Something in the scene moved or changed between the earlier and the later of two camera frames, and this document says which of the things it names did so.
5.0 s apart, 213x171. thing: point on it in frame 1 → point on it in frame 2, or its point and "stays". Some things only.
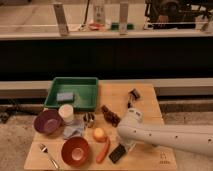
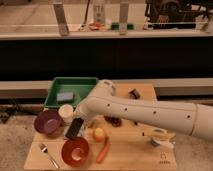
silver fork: x=45 y=149 stays
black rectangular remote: x=117 y=153 → x=74 y=128
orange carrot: x=103 y=151 stays
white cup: x=66 y=111 stays
